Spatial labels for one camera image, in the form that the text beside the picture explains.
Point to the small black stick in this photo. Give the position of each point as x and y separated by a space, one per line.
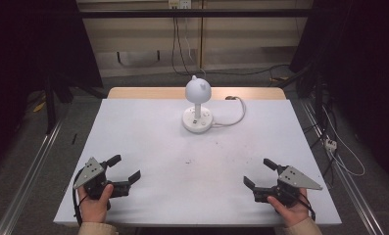
74 139

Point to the black curtain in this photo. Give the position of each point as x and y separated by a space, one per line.
362 65
25 65

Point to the white wall socket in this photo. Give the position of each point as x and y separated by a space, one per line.
179 3

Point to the aluminium floor rail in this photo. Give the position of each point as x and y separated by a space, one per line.
345 182
28 176

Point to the yellow floor tape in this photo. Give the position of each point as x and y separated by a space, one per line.
39 106

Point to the white table lamp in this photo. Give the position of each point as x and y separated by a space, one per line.
198 107

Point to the black horizontal metal bar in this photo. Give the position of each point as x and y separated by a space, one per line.
195 13

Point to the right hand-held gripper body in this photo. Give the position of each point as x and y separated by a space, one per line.
291 182

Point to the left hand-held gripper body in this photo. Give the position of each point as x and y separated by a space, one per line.
91 173

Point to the person's left hand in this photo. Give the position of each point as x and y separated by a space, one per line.
94 207

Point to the black metal stand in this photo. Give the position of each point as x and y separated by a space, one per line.
50 107

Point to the white power strip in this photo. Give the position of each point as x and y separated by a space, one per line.
330 144

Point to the person's right hand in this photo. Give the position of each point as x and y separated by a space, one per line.
291 213

